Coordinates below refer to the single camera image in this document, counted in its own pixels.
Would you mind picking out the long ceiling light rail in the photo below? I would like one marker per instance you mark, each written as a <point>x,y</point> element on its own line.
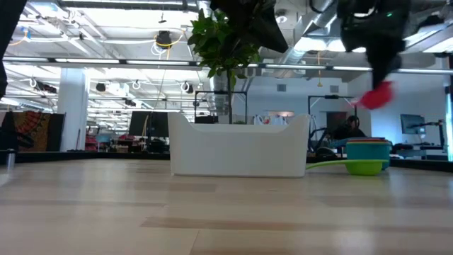
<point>159,63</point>

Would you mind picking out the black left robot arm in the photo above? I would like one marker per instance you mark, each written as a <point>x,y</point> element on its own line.
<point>7,35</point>

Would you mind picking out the person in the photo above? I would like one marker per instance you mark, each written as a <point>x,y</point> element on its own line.
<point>348,129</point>

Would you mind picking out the black metal frame stand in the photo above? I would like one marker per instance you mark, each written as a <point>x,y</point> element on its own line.
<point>332,97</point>
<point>221,93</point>

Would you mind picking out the orange patterned tapestry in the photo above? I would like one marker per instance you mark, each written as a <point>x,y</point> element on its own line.
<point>32,131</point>

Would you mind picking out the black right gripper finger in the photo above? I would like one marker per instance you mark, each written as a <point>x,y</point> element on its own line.
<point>384,67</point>

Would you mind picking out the green measuring cup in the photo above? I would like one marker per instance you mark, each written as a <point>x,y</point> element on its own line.
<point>364,168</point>

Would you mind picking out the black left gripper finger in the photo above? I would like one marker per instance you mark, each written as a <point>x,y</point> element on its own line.
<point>269,35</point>

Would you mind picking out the metal cylinder post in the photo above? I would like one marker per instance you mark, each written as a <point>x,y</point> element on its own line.
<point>10,159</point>

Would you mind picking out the teal measuring cup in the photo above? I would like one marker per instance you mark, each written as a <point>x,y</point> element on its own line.
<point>368,152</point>

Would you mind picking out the white square pillar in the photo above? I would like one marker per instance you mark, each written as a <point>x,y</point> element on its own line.
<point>72,113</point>

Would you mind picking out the black background robot arm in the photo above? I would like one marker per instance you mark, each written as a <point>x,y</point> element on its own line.
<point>430,124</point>

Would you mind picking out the silver ceiling duct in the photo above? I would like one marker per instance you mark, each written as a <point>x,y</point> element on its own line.
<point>318,21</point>

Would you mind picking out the black ceiling camera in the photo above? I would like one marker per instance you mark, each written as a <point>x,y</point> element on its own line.
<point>164,38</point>

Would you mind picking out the red measuring cup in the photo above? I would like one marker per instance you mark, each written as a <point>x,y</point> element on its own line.
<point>378,96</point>

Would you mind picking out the wall-mounted screen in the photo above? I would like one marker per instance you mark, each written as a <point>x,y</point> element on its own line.
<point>412,124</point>

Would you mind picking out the white plastic basket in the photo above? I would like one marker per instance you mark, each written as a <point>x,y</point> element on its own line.
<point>239,152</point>

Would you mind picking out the green leafy potted tree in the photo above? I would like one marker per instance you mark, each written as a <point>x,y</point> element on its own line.
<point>219,46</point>

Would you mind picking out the black table edge rail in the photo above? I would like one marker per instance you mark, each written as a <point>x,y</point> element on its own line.
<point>35,157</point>

